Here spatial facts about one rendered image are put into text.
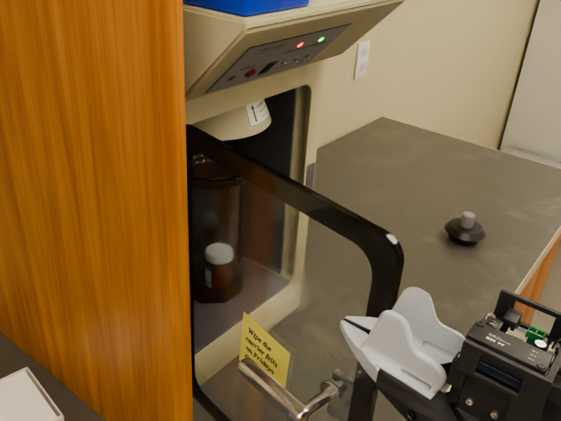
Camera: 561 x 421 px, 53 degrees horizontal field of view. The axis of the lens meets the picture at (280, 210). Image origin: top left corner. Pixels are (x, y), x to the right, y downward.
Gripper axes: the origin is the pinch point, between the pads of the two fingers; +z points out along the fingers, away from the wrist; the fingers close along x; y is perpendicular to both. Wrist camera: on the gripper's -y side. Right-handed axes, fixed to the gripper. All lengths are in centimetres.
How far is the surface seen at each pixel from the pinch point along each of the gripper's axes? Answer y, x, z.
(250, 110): 3.7, -25.4, 32.6
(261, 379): -10.3, 0.5, 8.6
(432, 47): -20, -185, 73
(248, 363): -10.2, -0.2, 10.9
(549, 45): -37, -319, 59
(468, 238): -34, -80, 14
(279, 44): 16.1, -16.3, 21.5
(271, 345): -11.4, -4.8, 11.5
